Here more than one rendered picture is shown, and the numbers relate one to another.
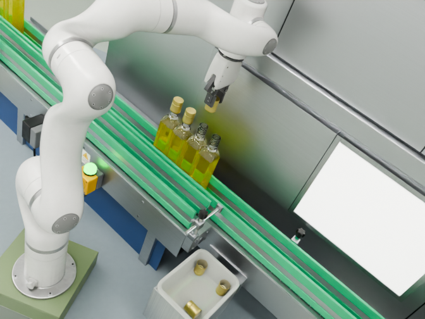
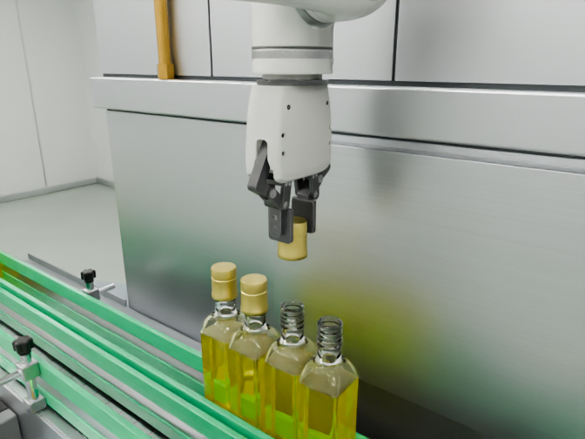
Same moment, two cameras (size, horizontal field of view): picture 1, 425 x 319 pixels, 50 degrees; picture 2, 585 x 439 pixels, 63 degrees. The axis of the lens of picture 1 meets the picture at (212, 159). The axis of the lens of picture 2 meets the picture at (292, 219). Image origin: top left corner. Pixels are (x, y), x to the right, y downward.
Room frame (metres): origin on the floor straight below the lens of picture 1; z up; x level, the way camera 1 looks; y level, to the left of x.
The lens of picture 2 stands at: (0.62, -0.06, 1.59)
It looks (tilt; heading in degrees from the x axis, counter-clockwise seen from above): 18 degrees down; 13
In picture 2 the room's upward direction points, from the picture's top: straight up
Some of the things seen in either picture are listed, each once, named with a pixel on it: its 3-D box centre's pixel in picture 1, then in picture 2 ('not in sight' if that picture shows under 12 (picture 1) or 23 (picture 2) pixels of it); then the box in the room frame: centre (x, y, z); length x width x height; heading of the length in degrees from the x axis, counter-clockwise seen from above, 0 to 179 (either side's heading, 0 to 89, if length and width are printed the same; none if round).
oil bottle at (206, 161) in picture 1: (202, 171); (326, 431); (1.11, 0.02, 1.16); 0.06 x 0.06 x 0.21; 66
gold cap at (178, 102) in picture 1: (176, 104); (224, 280); (1.18, 0.17, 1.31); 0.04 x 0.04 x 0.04
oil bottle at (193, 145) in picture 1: (190, 160); (292, 409); (1.13, 0.07, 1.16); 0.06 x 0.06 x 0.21; 65
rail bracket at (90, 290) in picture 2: not in sight; (100, 295); (1.44, 0.56, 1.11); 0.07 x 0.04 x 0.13; 156
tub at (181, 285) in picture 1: (196, 291); not in sight; (0.80, -0.11, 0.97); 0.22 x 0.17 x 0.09; 156
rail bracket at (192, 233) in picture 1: (202, 221); not in sight; (0.94, -0.05, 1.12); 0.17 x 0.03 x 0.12; 156
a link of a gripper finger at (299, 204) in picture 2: (222, 90); (309, 201); (1.16, 0.05, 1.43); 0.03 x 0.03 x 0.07; 65
